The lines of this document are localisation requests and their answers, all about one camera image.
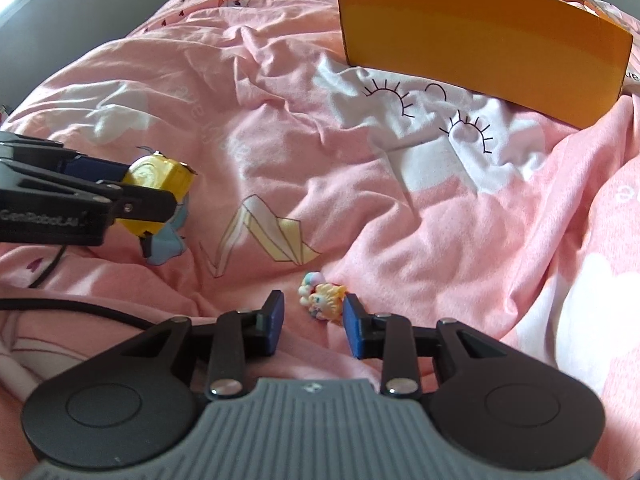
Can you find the pink printed duvet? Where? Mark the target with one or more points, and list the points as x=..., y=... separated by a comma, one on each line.
x=350, y=200

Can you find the yellow and blue toy figure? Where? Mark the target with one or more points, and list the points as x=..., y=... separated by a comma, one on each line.
x=155, y=175

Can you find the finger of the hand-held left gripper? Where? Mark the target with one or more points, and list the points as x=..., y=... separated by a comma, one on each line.
x=147, y=206
x=97, y=169

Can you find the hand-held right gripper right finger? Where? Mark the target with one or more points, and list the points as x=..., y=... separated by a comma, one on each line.
x=352, y=327

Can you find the orange cardboard box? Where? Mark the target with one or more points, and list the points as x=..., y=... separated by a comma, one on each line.
x=475, y=35

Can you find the small blonde figurine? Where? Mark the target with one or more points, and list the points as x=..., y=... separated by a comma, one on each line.
x=325, y=297

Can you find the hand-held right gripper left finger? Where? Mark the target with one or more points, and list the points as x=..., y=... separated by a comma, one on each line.
x=274, y=322

